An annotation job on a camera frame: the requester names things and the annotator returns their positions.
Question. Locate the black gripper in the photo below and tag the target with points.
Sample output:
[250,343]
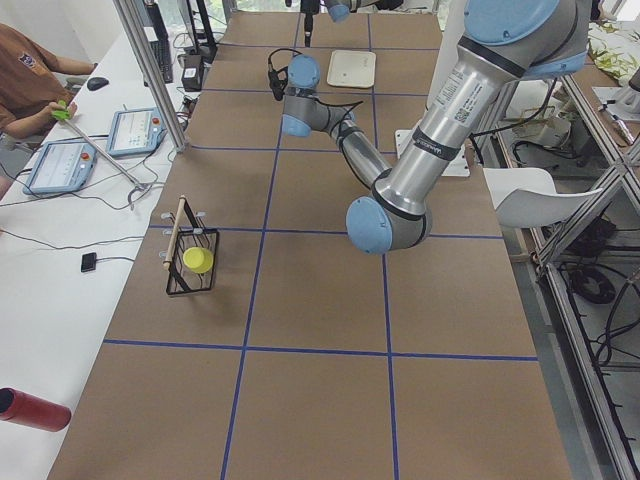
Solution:
[308,8]

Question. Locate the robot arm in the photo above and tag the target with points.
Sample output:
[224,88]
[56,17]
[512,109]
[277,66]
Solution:
[338,11]
[502,42]

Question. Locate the cream rabbit tray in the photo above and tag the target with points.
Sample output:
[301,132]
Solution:
[351,69]

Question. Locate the yellow cup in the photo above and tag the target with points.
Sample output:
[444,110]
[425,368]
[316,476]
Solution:
[199,260]

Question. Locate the black power adapter box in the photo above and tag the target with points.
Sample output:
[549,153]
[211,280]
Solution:
[192,72]

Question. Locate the black keyboard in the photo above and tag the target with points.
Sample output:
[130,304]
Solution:
[162,54]

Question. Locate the right teach pendant tablet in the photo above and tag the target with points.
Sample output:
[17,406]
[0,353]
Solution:
[133,132]

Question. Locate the teach pendant tablet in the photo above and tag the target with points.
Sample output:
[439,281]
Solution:
[61,167]
[133,132]

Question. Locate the black computer mouse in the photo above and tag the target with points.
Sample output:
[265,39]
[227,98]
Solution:
[96,83]

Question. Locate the metal reacher stick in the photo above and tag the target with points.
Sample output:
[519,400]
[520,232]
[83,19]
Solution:
[62,114]

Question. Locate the white chair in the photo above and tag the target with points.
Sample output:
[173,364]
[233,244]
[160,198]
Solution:
[527,197]

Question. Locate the person in brown shirt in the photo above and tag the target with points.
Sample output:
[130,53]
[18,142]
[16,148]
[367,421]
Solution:
[30,91]

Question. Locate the left teach pendant tablet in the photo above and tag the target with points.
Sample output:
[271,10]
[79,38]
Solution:
[61,167]

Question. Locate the small black square device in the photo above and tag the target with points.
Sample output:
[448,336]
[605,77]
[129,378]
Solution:
[88,262]

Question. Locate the red cylinder bottle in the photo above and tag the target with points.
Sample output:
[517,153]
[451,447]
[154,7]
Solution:
[28,410]

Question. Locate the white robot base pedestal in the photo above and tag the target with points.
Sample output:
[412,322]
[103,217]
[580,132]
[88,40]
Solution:
[446,60]

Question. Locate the aluminium frame post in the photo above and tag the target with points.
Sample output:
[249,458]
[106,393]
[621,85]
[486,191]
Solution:
[134,29]

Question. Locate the wooden rack handle dowel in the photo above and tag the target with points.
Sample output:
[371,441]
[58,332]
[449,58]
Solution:
[179,214]

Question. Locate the black wire cup rack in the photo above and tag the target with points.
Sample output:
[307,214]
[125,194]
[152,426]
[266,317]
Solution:
[193,233]

